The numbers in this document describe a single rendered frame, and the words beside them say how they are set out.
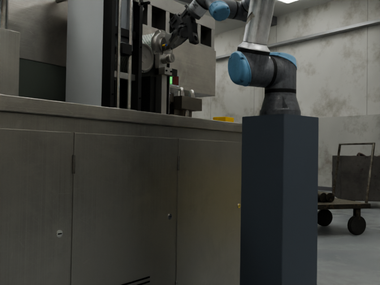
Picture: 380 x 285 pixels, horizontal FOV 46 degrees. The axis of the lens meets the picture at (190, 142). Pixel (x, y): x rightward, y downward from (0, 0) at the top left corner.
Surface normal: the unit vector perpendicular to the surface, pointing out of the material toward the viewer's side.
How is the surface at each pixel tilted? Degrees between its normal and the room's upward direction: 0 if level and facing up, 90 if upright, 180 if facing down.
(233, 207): 90
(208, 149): 90
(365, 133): 90
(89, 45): 90
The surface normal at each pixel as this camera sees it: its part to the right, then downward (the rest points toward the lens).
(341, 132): -0.78, -0.03
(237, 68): -0.90, 0.10
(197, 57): 0.79, 0.00
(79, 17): -0.62, -0.03
